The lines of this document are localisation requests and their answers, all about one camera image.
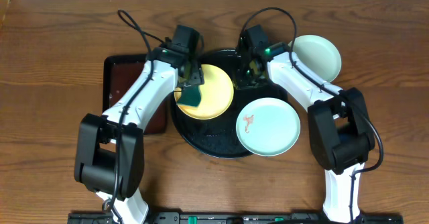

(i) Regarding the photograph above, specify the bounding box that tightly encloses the green yellow sponge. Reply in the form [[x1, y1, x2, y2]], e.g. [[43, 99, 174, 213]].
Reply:
[[174, 86, 202, 107]]

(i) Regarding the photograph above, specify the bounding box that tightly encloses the yellow plate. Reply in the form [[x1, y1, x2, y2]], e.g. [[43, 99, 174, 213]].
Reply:
[[177, 64, 234, 120]]

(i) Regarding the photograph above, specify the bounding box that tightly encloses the light blue plate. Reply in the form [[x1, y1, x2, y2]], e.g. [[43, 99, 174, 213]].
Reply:
[[235, 97, 300, 157], [293, 35, 342, 82]]

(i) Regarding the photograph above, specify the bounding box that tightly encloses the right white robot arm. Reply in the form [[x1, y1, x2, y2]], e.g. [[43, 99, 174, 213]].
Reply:
[[235, 46, 375, 223]]

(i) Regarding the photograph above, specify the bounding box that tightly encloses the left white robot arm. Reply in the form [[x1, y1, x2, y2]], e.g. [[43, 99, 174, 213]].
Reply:
[[74, 45, 204, 223]]

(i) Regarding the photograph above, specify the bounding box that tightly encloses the round black tray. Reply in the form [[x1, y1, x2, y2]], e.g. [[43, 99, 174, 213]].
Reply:
[[170, 48, 289, 160]]

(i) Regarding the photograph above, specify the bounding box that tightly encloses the dark red rectangular tray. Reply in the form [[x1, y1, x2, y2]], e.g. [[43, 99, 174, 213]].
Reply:
[[102, 54, 168, 135]]

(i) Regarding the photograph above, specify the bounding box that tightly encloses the right black cable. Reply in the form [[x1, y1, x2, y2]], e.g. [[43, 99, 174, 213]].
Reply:
[[239, 7, 385, 224]]

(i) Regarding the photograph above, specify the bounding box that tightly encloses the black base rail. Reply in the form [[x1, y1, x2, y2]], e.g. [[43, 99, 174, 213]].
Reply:
[[67, 212, 404, 224]]

